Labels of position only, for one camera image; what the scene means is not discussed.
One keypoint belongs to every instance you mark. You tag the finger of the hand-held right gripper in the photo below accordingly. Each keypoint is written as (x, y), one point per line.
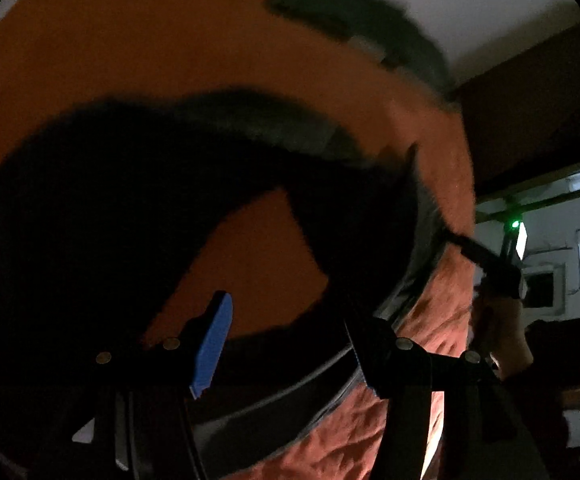
(475, 252)

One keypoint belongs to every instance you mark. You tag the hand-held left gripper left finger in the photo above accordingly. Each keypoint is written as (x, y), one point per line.
(214, 345)

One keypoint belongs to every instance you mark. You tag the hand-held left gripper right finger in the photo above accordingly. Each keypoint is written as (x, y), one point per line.
(375, 355)

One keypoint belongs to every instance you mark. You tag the dark grey jeans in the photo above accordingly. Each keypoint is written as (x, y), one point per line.
(119, 185)

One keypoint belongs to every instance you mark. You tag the dark green cloth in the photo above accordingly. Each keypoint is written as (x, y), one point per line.
(370, 15)

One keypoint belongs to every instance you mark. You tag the person's right hand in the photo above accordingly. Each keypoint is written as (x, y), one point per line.
(505, 335)

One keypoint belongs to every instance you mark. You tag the dark brown wooden furniture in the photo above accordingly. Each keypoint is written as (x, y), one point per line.
(535, 110)

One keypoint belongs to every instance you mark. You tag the orange fuzzy blanket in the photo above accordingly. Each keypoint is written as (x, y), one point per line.
(119, 35)

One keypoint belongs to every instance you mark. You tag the dark wall box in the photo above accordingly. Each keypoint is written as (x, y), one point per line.
(545, 287)

